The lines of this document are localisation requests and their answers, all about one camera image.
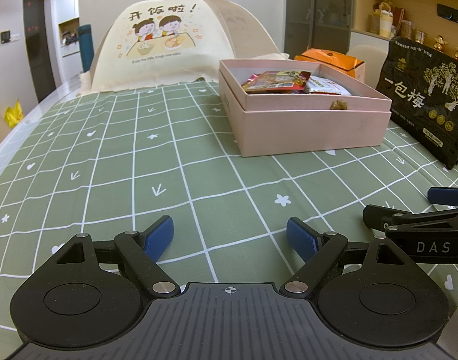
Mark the glass door cabinet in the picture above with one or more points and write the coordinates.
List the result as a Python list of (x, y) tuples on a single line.
[(319, 11)]

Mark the cream cartoon food cover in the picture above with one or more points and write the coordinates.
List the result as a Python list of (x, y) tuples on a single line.
[(161, 45)]

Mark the teal bottle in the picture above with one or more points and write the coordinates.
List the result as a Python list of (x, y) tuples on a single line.
[(86, 48)]

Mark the orange paper carton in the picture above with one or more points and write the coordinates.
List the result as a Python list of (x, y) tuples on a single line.
[(334, 62)]

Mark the yellow plastic bag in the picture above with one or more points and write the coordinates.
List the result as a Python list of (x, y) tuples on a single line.
[(14, 114)]

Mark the yellow and white bottle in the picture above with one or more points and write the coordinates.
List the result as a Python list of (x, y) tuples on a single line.
[(385, 24)]

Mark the green checked tablecloth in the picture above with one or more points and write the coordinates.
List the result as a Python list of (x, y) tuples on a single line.
[(139, 157)]

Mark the wall switch panel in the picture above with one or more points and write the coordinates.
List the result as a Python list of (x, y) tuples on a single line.
[(8, 36)]

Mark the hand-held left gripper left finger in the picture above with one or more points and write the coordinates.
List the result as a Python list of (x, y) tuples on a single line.
[(159, 236)]

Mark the glass jar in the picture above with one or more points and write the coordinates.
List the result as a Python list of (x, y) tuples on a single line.
[(407, 30)]

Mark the large red snack packet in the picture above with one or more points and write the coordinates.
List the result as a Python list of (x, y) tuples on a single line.
[(277, 80)]

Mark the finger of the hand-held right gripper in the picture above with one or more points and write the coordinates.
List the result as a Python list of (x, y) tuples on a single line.
[(446, 195), (431, 232)]

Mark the black device with blue lights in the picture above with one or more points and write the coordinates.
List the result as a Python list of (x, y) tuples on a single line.
[(453, 15)]

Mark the black printed snack bag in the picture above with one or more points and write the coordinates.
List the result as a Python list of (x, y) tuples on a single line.
[(420, 101)]

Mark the white and orange snack packet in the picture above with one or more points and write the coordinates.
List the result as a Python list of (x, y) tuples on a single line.
[(326, 86)]

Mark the small brown snack piece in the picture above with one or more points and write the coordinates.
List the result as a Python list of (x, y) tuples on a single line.
[(337, 105)]

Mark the pink cardboard box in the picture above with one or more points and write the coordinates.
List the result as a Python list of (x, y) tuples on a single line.
[(307, 135)]

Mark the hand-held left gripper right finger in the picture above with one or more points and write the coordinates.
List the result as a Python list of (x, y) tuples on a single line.
[(300, 238)]

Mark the gold and white figurine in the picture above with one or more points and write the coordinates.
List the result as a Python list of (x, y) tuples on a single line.
[(383, 2)]

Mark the dark door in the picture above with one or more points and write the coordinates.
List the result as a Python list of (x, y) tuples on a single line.
[(38, 45)]

